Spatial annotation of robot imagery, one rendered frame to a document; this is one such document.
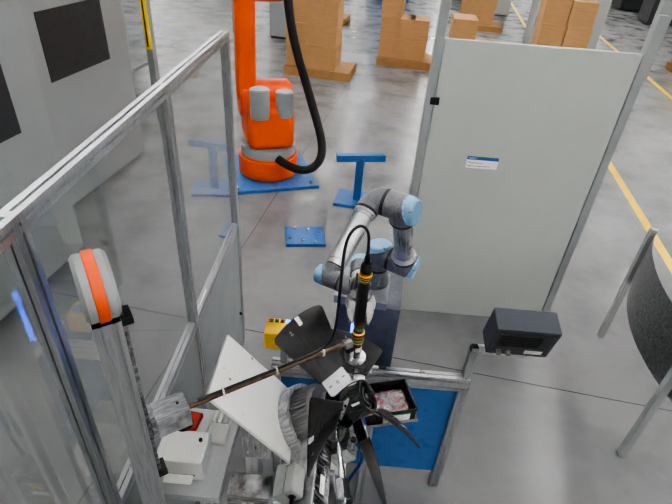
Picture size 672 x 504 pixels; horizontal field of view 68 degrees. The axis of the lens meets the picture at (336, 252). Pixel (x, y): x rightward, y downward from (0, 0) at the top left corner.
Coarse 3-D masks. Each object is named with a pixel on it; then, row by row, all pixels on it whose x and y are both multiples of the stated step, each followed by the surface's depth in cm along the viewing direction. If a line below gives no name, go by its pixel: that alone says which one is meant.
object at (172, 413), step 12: (168, 396) 139; (180, 396) 139; (156, 408) 135; (168, 408) 135; (180, 408) 136; (156, 420) 132; (168, 420) 134; (180, 420) 136; (156, 432) 135; (168, 432) 136
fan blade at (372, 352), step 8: (336, 336) 196; (368, 344) 199; (368, 352) 193; (376, 352) 196; (344, 360) 186; (368, 360) 189; (376, 360) 191; (344, 368) 182; (360, 368) 183; (368, 368) 184
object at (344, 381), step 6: (336, 372) 169; (342, 372) 170; (330, 378) 168; (336, 378) 169; (342, 378) 170; (348, 378) 170; (324, 384) 168; (330, 384) 168; (336, 384) 169; (342, 384) 169; (330, 390) 168; (336, 390) 168
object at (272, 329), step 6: (270, 324) 215; (276, 324) 216; (282, 324) 216; (270, 330) 212; (276, 330) 213; (264, 336) 212; (270, 336) 212; (264, 342) 214; (270, 342) 214; (276, 348) 216
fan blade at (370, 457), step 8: (368, 440) 162; (368, 448) 164; (368, 456) 165; (376, 456) 157; (368, 464) 167; (376, 464) 157; (376, 472) 160; (376, 480) 163; (376, 488) 166; (384, 488) 150; (384, 496) 155
